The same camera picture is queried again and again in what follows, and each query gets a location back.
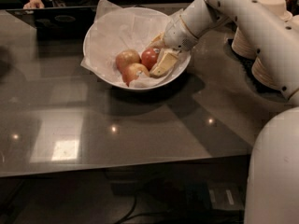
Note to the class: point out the black laptop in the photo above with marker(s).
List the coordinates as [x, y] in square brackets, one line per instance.
[57, 22]

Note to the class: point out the black mat under bowls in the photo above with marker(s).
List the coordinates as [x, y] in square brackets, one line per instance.
[254, 84]

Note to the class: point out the front stack of paper bowls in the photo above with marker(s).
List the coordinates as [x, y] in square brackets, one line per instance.
[260, 72]

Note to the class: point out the person's hand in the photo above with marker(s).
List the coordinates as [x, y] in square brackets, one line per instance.
[32, 4]

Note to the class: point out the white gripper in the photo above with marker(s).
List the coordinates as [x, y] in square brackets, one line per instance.
[178, 34]

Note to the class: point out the white paper liner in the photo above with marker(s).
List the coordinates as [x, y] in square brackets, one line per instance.
[121, 31]

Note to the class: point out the red apple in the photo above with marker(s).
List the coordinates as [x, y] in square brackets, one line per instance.
[149, 57]

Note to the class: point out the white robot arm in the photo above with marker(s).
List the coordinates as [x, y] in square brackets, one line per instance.
[273, 183]

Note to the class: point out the stack of paper bowls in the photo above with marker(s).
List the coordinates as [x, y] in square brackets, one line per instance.
[241, 45]
[260, 72]

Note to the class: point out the yellow-red apple with sticker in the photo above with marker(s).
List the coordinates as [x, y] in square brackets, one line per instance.
[133, 71]

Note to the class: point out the black box under table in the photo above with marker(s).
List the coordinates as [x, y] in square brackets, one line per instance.
[215, 196]

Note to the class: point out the yellow-red apple left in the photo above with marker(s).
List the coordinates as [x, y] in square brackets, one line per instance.
[126, 57]

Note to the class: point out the white ceramic bowl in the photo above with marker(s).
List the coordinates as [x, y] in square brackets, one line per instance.
[102, 66]

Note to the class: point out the rear stack of paper bowls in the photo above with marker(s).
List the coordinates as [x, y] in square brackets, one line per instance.
[241, 45]

